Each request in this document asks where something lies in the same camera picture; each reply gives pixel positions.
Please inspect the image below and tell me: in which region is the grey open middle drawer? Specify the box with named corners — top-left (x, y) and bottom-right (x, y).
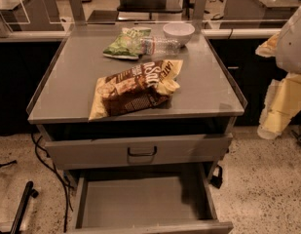
top-left (68, 163), bottom-right (233, 234)

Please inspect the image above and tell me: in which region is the brown chip bag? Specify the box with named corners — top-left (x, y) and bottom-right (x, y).
top-left (89, 59), bottom-right (183, 121)

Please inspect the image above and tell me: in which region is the white bowl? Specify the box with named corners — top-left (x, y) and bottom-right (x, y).
top-left (163, 22), bottom-right (195, 46)

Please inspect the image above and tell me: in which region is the grey top drawer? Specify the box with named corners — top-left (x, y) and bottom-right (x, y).
top-left (46, 134), bottom-right (232, 170)

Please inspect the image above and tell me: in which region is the black stand leg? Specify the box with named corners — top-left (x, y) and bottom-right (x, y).
top-left (10, 181), bottom-right (39, 234)

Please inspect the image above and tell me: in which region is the black drawer handle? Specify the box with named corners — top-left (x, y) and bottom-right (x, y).
top-left (127, 146), bottom-right (157, 157)

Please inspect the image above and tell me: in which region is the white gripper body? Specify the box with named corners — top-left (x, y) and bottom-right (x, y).
top-left (276, 6), bottom-right (301, 74)

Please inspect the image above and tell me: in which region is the grey drawer cabinet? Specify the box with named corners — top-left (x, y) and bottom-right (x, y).
top-left (28, 24), bottom-right (246, 234)

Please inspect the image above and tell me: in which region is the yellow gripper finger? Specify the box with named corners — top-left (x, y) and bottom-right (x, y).
top-left (255, 33), bottom-right (280, 58)
top-left (257, 73), bottom-right (301, 139)

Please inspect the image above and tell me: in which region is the black floor cable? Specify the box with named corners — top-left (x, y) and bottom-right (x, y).
top-left (30, 132), bottom-right (75, 233)

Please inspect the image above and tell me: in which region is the clear plastic water bottle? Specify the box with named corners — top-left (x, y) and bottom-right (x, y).
top-left (140, 37), bottom-right (181, 56)

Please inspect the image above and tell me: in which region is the green chip bag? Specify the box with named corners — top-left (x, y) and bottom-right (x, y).
top-left (103, 26), bottom-right (151, 59)

